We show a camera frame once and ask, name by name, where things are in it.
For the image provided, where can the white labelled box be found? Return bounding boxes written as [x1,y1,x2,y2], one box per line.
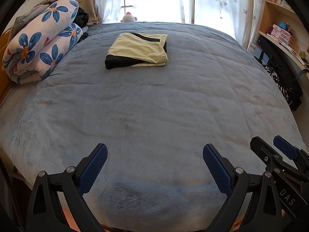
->
[247,42,269,66]

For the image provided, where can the wooden shelf desk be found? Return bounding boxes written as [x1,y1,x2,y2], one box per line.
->
[251,0,308,71]

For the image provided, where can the pink storage boxes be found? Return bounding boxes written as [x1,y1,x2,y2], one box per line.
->
[267,24,295,47]

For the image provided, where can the pink plush toy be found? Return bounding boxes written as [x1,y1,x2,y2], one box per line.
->
[121,12,137,23]

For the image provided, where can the yellow black hooded jacket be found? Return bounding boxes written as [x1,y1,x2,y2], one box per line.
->
[105,32,169,70]

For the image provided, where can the blue floral folded quilt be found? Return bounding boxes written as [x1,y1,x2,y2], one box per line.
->
[3,0,83,84]

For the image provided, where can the grey bed blanket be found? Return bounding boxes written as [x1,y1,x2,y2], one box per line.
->
[1,23,306,231]

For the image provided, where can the black clothing pile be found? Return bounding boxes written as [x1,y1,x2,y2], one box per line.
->
[73,7,89,43]

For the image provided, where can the black white patterned cloth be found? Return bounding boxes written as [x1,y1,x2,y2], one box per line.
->
[262,64,303,111]

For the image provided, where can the white floral curtain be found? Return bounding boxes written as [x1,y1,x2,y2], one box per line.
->
[95,0,265,48]

